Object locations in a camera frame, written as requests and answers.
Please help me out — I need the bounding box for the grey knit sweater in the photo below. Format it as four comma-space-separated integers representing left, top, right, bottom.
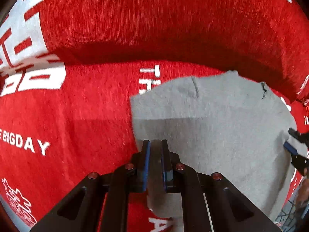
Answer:
130, 71, 296, 231

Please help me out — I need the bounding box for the person's right hand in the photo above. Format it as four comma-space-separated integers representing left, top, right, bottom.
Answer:
295, 176, 309, 210

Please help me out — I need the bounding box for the black metal rack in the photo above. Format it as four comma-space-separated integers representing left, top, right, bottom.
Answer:
274, 199, 304, 232

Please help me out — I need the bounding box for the red wedding sofa cover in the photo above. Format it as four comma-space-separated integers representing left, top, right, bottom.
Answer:
1, 0, 308, 231

